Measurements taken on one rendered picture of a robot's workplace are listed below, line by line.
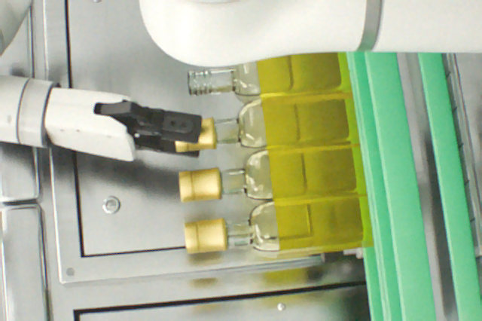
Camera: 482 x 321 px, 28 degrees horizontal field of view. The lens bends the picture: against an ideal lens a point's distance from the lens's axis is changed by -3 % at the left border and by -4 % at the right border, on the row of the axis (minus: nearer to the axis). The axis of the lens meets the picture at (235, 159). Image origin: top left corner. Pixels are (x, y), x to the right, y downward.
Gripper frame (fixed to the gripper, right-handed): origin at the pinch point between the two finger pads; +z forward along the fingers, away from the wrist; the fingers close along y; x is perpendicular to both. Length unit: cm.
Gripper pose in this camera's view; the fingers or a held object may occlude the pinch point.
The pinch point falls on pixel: (184, 135)
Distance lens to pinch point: 112.2
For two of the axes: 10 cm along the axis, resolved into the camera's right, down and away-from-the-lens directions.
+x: 1.5, -9.5, 2.7
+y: 0.3, -2.7, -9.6
